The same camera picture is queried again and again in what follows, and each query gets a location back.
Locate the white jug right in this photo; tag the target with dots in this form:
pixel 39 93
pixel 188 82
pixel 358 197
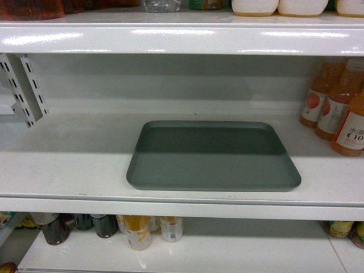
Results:
pixel 301 8

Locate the dark drink bottle right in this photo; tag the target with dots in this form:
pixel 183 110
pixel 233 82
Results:
pixel 105 224

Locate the white metal store shelf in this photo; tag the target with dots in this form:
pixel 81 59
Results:
pixel 104 74

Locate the orange juice bottle front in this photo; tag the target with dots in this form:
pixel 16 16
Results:
pixel 348 140

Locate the dark drink bottle left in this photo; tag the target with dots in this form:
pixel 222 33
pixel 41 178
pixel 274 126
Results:
pixel 53 227

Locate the grey silver rectangular tray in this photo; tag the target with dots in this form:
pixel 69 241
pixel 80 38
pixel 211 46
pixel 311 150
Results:
pixel 224 156

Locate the white slotted shelf upright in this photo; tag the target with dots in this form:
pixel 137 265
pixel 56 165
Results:
pixel 24 87

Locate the white jug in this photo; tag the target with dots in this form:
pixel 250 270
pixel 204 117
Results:
pixel 301 8
pixel 254 7

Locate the orange juice bottle back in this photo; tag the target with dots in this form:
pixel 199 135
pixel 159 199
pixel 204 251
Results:
pixel 329 75

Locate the dark drink bottle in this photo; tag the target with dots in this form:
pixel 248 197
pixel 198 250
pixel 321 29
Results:
pixel 105 224
pixel 53 227

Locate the orange juice bottle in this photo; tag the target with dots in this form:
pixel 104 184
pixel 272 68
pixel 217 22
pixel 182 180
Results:
pixel 339 98
pixel 348 140
pixel 329 75

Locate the white labelled drink bottle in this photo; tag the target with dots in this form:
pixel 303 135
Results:
pixel 171 228

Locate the orange juice bottle middle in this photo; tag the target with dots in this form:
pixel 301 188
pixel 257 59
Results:
pixel 339 98

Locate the yellow white drink bottle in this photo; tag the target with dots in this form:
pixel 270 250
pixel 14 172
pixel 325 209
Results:
pixel 138 231

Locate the white jug left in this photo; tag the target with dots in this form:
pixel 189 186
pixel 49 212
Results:
pixel 254 7

